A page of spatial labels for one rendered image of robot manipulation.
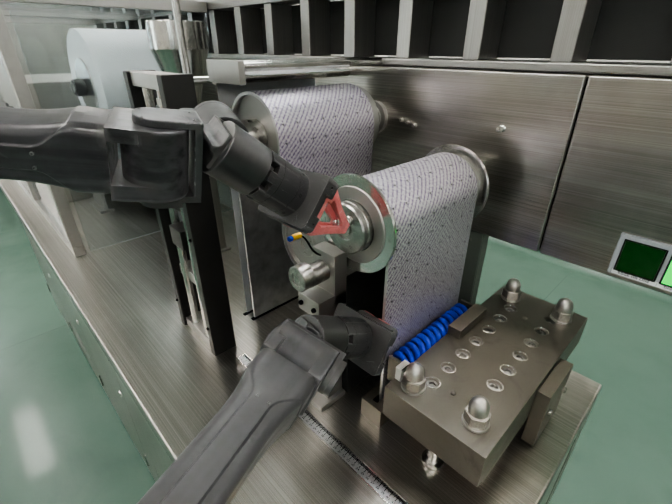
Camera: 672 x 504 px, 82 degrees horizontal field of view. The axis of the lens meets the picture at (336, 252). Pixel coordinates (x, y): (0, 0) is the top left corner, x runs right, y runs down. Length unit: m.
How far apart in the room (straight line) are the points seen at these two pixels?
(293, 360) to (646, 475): 1.84
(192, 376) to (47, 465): 1.31
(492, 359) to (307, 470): 0.34
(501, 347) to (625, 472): 1.41
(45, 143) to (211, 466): 0.27
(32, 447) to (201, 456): 1.90
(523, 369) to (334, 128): 0.51
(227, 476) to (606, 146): 0.66
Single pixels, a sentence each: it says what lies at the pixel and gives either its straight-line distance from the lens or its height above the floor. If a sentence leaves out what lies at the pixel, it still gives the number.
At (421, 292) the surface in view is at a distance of 0.66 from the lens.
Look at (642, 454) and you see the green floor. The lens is 2.18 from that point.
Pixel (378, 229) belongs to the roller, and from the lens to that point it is 0.52.
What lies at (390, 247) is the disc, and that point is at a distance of 0.52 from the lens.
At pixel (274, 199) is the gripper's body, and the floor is 1.33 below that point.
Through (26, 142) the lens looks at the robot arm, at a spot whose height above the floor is 1.41.
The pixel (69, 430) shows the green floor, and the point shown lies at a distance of 2.18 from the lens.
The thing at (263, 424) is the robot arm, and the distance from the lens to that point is 0.34.
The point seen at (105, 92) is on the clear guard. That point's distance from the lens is 1.37.
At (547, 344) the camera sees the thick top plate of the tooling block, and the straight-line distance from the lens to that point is 0.76.
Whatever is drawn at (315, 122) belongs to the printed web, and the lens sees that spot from 0.71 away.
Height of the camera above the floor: 1.48
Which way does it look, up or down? 28 degrees down
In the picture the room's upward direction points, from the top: straight up
